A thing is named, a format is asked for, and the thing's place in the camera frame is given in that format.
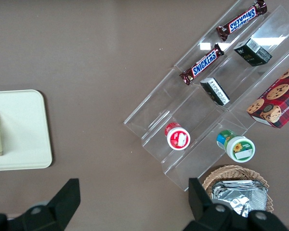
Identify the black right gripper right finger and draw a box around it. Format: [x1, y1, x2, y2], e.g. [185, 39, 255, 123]
[183, 177, 250, 231]

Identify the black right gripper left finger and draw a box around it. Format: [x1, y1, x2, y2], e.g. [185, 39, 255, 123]
[8, 178, 81, 231]

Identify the light oval wicker basket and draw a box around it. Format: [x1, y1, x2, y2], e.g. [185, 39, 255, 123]
[201, 165, 273, 214]

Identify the cream rectangular tray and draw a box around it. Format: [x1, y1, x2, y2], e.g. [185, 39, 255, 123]
[0, 89, 53, 172]

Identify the stack of foil trays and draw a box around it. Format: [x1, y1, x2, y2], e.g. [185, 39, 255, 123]
[210, 180, 268, 218]

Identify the green lid cup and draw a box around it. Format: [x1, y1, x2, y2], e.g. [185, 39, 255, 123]
[216, 129, 256, 164]

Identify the red lid cup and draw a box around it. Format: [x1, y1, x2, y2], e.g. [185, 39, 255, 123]
[164, 122, 191, 151]

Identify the clear acrylic stepped display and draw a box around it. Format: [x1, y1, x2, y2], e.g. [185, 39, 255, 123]
[123, 0, 289, 193]

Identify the small dark green box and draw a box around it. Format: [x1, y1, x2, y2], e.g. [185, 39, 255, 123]
[199, 77, 231, 107]
[233, 37, 273, 67]

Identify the red plaid cookie box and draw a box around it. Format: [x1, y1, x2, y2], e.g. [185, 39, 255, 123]
[246, 59, 289, 129]

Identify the Snickers chocolate bar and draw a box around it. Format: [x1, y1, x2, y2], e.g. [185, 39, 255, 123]
[216, 0, 268, 42]
[179, 43, 225, 86]

